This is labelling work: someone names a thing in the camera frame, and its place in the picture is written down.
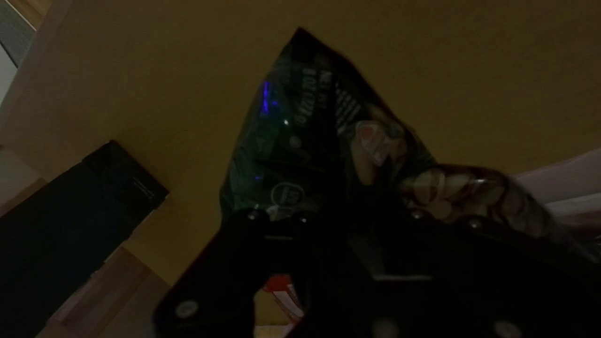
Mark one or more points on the green plastic snack bag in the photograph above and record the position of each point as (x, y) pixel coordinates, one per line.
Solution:
(300, 137)

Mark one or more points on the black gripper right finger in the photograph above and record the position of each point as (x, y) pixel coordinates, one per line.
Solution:
(499, 263)

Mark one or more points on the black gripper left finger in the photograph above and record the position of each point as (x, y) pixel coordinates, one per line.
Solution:
(218, 282)

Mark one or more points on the red snack package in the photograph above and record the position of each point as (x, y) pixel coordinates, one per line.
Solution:
(283, 297)

